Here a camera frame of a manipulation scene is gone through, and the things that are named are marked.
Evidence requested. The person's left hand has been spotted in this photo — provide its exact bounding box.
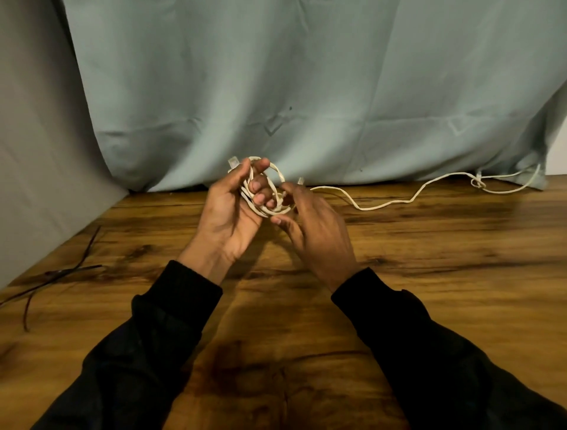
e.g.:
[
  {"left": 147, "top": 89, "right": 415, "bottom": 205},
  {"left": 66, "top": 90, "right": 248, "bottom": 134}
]
[{"left": 190, "top": 158, "right": 283, "bottom": 263}]

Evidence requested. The person's right hand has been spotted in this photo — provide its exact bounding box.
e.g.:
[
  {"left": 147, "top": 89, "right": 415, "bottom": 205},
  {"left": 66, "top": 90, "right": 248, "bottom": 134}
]
[{"left": 270, "top": 182, "right": 365, "bottom": 293}]

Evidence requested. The white cable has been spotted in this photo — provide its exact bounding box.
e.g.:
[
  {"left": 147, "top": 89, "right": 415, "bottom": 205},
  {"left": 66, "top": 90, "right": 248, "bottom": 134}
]
[{"left": 227, "top": 155, "right": 542, "bottom": 219}]

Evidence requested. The person's left forearm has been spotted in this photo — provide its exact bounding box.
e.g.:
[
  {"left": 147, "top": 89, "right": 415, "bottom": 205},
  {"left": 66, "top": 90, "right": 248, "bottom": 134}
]
[{"left": 31, "top": 241, "right": 235, "bottom": 430}]

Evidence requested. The person's right forearm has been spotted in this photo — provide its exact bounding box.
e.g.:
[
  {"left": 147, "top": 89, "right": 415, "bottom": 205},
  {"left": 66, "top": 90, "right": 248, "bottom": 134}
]
[{"left": 330, "top": 265, "right": 567, "bottom": 430}]

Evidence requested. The pale blue-green cloth backdrop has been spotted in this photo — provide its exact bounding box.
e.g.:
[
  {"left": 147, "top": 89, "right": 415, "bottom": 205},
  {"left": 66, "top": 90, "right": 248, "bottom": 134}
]
[{"left": 61, "top": 0, "right": 567, "bottom": 194}]

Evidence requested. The grey backdrop sheet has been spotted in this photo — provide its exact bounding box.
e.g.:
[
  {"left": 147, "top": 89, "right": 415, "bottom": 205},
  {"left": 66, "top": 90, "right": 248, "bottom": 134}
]
[{"left": 0, "top": 0, "right": 130, "bottom": 289}]

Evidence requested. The thin black wire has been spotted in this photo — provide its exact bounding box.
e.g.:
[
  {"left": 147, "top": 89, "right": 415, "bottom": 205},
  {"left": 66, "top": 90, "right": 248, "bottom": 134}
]
[
  {"left": 0, "top": 264, "right": 103, "bottom": 307},
  {"left": 73, "top": 225, "right": 102, "bottom": 271}
]

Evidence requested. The thin reddish-brown wire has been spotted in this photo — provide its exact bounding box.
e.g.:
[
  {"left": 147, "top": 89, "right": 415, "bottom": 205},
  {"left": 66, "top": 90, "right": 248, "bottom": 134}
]
[{"left": 22, "top": 290, "right": 37, "bottom": 333}]

